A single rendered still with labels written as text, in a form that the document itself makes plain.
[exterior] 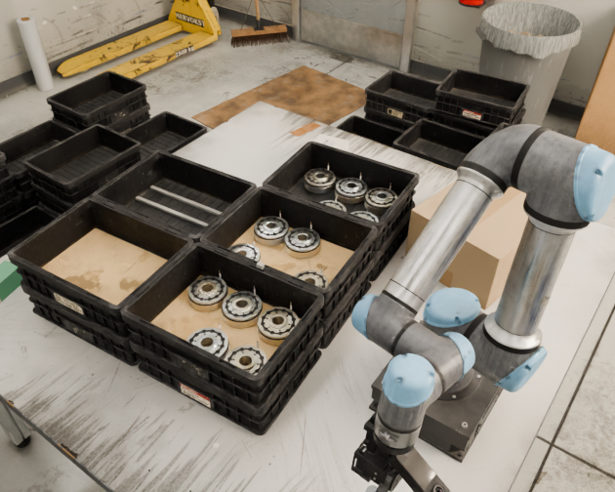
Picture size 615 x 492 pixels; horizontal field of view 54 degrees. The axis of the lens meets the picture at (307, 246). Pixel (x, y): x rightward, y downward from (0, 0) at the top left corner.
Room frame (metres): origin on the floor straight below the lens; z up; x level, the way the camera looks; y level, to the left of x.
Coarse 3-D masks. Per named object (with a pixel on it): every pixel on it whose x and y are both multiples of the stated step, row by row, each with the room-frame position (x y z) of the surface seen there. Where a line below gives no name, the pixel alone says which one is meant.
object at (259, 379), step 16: (224, 256) 1.15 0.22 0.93; (272, 272) 1.09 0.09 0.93; (144, 288) 1.04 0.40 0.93; (304, 288) 1.04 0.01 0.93; (128, 304) 0.98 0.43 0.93; (320, 304) 0.99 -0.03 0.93; (128, 320) 0.94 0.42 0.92; (144, 320) 0.93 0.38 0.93; (304, 320) 0.93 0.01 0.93; (160, 336) 0.89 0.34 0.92; (176, 336) 0.88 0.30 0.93; (288, 336) 0.88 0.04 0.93; (192, 352) 0.84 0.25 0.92; (208, 352) 0.84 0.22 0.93; (224, 368) 0.80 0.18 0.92; (240, 368) 0.79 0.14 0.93; (272, 368) 0.81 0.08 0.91; (256, 384) 0.76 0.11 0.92
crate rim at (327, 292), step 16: (256, 192) 1.44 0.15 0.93; (272, 192) 1.43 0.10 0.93; (240, 208) 1.37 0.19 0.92; (320, 208) 1.36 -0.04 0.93; (368, 224) 1.29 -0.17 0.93; (368, 240) 1.22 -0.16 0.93; (240, 256) 1.15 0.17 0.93; (352, 256) 1.15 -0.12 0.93; (320, 288) 1.04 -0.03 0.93; (336, 288) 1.06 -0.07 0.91
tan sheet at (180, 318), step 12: (228, 288) 1.14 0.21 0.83; (180, 300) 1.09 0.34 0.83; (168, 312) 1.05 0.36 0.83; (180, 312) 1.05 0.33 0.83; (192, 312) 1.05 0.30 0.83; (204, 312) 1.05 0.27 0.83; (216, 312) 1.05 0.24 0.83; (156, 324) 1.01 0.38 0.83; (168, 324) 1.01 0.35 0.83; (180, 324) 1.01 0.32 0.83; (192, 324) 1.01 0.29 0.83; (204, 324) 1.01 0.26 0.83; (216, 324) 1.01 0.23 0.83; (180, 336) 0.97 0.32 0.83; (228, 336) 0.97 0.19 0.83; (240, 336) 0.97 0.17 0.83; (252, 336) 0.97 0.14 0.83; (264, 348) 0.93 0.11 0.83; (276, 348) 0.93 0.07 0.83
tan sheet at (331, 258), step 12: (252, 228) 1.39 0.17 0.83; (240, 240) 1.33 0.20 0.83; (252, 240) 1.33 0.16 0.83; (324, 240) 1.33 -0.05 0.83; (264, 252) 1.28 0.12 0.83; (276, 252) 1.28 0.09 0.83; (324, 252) 1.28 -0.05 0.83; (336, 252) 1.28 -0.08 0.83; (348, 252) 1.28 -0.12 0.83; (276, 264) 1.23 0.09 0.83; (288, 264) 1.23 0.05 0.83; (300, 264) 1.23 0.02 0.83; (312, 264) 1.23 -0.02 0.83; (324, 264) 1.23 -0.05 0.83; (336, 264) 1.23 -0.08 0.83
